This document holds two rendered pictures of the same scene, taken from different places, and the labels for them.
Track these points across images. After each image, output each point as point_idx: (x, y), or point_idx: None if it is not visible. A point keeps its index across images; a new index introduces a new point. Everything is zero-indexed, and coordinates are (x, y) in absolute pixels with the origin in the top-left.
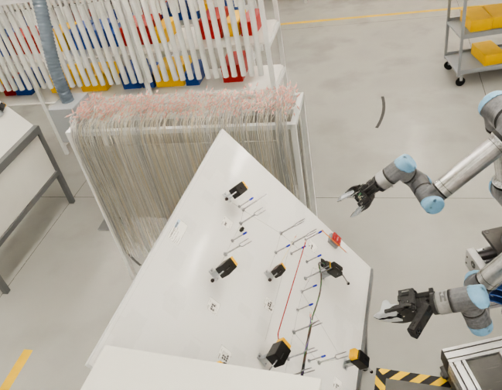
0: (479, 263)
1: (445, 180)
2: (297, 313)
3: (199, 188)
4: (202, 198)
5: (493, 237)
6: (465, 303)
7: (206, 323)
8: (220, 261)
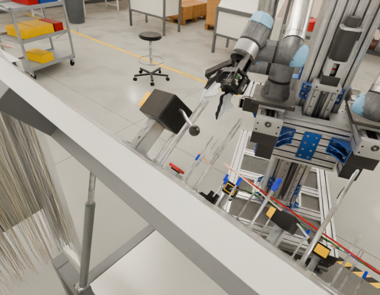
0: (274, 119)
1: (301, 27)
2: (295, 261)
3: (110, 134)
4: (151, 163)
5: (262, 99)
6: None
7: None
8: (332, 289)
